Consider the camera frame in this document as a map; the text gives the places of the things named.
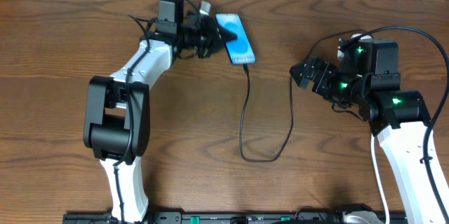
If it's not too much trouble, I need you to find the Samsung Galaxy smartphone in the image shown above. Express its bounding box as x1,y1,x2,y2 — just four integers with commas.
215,13,256,65

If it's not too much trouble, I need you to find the black USB charging cable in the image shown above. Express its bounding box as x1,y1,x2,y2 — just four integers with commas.
239,29,368,164

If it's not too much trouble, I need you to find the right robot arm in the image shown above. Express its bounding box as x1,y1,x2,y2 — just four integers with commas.
290,35,448,223

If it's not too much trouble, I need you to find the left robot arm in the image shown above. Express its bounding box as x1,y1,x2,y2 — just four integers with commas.
83,0,236,223

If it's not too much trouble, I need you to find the white USB charger adapter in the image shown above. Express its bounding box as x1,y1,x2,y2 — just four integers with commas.
337,33,373,61

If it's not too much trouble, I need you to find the white power strip cord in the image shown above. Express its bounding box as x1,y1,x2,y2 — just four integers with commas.
370,134,391,224

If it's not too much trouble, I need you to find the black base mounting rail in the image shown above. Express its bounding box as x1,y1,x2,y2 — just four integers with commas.
62,210,408,224

